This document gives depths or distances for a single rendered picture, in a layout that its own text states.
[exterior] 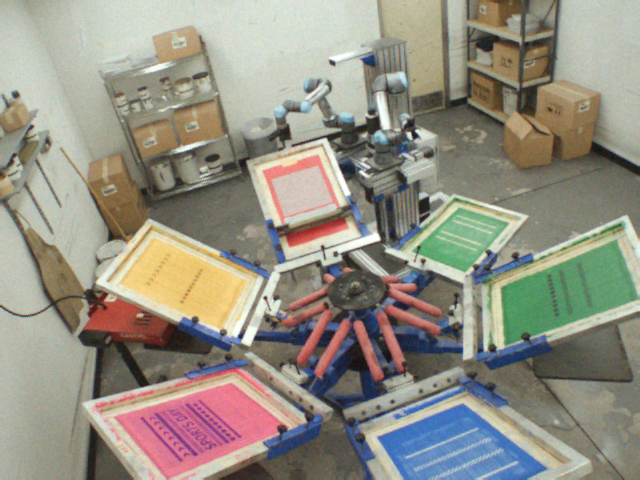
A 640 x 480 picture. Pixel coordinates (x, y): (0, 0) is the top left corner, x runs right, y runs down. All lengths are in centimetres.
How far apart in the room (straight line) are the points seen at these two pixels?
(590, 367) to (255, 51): 527
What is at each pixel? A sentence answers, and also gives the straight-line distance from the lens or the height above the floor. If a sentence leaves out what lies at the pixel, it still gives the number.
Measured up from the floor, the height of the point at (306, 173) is 142.
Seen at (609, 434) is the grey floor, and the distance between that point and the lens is 368.
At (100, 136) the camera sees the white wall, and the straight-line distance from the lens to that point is 678.
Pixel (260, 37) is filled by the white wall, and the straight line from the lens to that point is 654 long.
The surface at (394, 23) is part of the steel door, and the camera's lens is 714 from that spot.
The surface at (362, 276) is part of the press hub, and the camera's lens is 257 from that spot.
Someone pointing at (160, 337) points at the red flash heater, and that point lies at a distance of 296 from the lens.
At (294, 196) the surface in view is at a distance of 329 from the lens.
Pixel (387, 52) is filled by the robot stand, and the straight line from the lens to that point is 366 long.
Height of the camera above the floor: 300
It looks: 36 degrees down
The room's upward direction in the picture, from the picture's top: 12 degrees counter-clockwise
